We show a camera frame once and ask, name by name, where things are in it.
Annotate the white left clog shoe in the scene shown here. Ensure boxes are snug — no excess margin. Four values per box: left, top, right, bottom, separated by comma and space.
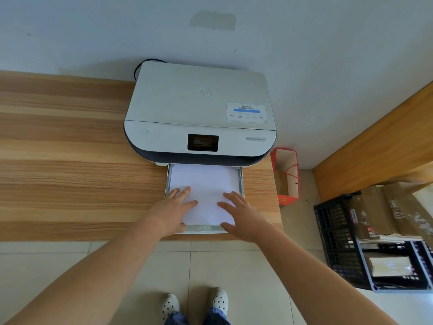
160, 294, 181, 324

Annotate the white clog shoe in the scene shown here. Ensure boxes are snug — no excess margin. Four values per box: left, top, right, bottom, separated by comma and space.
160, 294, 181, 324
208, 287, 229, 314

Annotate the black plastic crate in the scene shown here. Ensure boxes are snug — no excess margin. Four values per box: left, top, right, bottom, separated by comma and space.
313, 193, 374, 291

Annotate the blue jeans right leg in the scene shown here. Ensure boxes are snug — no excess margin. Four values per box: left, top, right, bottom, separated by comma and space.
202, 307, 231, 325

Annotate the person's right hand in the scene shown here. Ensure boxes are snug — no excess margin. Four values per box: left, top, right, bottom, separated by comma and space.
216, 191, 273, 244

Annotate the blue jeans leg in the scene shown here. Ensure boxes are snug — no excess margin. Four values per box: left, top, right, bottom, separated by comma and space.
164, 311, 190, 325
202, 307, 231, 325

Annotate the black crate with grey rim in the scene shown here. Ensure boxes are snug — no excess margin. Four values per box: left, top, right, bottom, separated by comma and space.
355, 238, 433, 294

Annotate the person's left hand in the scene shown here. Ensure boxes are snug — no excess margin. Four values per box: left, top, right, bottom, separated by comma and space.
148, 186, 199, 238

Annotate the white printer paper tray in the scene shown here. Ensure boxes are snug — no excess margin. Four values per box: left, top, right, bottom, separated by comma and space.
164, 162, 245, 235

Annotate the large taped cardboard box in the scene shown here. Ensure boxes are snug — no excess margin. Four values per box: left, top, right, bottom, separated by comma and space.
382, 181, 433, 249

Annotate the person's right forearm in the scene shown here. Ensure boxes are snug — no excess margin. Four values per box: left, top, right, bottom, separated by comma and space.
255, 232, 401, 325

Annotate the white right clog shoe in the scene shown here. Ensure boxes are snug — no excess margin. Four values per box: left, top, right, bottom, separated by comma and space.
208, 287, 229, 314

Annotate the person's left forearm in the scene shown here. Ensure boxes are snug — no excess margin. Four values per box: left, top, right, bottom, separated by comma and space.
0, 215, 170, 325

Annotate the blue jeans left leg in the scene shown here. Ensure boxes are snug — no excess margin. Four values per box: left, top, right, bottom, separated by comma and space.
164, 311, 190, 325

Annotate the red paper gift bag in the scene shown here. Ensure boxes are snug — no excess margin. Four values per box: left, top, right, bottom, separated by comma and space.
270, 147, 300, 207

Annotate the small beige cardboard box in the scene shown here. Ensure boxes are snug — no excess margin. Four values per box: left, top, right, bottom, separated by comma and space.
368, 255, 414, 278

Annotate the black power cable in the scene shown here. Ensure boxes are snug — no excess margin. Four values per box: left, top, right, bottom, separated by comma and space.
133, 58, 168, 82

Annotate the brown cardboard box red label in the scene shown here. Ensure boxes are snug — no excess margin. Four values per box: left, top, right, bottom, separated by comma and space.
348, 185, 400, 241

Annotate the white inkjet printer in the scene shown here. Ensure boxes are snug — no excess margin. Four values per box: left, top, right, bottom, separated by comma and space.
123, 61, 278, 167

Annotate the stack of white paper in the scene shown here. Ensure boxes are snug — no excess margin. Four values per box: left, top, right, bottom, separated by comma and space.
168, 165, 241, 226

